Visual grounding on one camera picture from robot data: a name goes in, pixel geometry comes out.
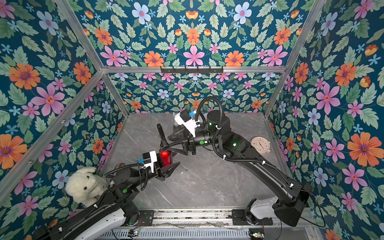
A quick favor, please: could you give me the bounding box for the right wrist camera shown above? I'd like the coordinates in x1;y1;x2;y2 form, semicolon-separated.
175;110;200;138

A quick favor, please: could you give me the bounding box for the plaid cylinder pouch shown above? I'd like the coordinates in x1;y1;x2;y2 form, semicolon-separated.
114;163;126;171

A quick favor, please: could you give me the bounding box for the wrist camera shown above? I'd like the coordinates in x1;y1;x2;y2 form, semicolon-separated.
138;151;158;174
175;110;200;138

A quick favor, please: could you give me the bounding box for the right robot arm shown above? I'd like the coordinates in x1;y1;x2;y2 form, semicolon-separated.
158;96;313;227

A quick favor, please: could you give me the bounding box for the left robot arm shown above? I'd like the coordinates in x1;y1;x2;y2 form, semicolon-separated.
32;162;180;240

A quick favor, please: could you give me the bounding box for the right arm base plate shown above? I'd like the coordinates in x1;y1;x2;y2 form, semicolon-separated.
228;198;274;226

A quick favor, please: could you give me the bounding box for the white plush dog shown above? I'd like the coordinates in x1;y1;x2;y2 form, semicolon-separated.
66;167;109;207

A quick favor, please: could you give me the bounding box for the pink round clock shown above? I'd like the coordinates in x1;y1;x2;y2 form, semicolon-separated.
251;137;271;154

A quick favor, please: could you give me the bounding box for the red can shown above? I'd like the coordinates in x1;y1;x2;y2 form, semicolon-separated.
159;150;173;167

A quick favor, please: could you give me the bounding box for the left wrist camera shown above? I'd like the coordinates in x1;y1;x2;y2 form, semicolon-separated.
138;151;158;174

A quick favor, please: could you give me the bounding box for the black hook rail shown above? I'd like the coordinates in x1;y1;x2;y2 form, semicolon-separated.
160;67;224;74

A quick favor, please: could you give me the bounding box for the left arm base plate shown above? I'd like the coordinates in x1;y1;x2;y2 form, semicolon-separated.
125;210;155;228

